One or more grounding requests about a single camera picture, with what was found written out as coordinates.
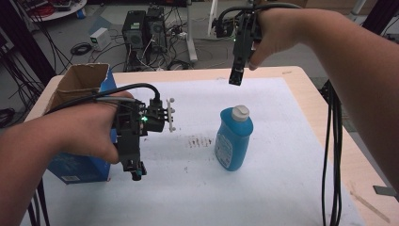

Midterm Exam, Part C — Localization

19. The white box device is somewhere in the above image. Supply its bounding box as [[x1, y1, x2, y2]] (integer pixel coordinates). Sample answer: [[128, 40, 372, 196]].
[[89, 26, 112, 52]]

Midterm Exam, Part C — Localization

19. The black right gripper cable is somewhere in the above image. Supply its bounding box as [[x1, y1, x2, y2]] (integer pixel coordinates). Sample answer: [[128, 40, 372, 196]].
[[216, 2, 303, 27]]

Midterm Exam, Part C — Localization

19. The blue cardboard box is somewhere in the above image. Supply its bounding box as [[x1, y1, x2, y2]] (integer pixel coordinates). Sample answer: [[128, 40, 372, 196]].
[[43, 62, 119, 185]]

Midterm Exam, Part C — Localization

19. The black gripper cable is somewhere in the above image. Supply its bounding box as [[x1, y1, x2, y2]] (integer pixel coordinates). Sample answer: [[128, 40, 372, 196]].
[[216, 2, 303, 27], [45, 82, 162, 116]]

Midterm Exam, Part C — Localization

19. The person's left hand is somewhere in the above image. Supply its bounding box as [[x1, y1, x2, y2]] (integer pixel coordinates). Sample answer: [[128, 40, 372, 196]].
[[50, 89, 136, 165]]

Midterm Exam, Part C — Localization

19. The black computer tower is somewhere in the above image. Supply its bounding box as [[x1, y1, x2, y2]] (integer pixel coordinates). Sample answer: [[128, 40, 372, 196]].
[[145, 6, 168, 54], [121, 9, 148, 52]]

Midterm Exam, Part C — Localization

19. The red cable bundle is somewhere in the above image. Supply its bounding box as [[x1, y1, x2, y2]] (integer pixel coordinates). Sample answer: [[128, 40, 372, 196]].
[[30, 3, 56, 19]]

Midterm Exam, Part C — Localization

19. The round white table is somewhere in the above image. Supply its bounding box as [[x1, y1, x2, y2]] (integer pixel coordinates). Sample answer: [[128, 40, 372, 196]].
[[18, 0, 88, 23]]

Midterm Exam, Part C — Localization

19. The black metal post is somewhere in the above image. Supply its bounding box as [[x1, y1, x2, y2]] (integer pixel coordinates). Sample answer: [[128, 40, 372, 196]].
[[0, 0, 58, 87]]

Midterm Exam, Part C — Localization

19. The person's right hand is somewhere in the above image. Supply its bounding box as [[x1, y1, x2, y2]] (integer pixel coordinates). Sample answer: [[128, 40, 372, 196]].
[[248, 7, 314, 72]]

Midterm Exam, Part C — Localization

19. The blue bottle with white cap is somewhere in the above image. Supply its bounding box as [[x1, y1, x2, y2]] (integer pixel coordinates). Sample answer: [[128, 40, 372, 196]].
[[214, 105, 254, 172]]

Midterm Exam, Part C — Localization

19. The coiled black cable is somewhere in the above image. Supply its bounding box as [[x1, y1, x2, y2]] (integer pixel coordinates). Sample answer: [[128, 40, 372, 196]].
[[70, 41, 93, 57]]

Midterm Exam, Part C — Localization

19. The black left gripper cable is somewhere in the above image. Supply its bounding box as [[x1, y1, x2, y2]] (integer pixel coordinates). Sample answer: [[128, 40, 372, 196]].
[[45, 82, 162, 116]]

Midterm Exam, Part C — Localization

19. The grey tape piece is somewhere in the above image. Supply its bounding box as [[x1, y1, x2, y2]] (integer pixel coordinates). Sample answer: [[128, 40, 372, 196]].
[[372, 185, 399, 198]]

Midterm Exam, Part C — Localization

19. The black hanging cable bundle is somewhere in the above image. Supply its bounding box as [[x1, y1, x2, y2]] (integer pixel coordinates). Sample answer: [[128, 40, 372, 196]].
[[321, 79, 343, 226]]

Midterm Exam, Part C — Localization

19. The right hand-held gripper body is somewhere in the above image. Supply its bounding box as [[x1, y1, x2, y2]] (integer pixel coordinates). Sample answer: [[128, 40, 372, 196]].
[[212, 3, 264, 65]]

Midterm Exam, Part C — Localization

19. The white metal stand leg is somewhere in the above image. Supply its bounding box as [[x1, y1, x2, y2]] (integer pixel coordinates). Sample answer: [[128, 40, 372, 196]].
[[185, 0, 199, 63]]

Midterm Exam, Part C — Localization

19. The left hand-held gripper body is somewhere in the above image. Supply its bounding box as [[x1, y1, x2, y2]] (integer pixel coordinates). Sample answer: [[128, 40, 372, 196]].
[[112, 97, 177, 172]]

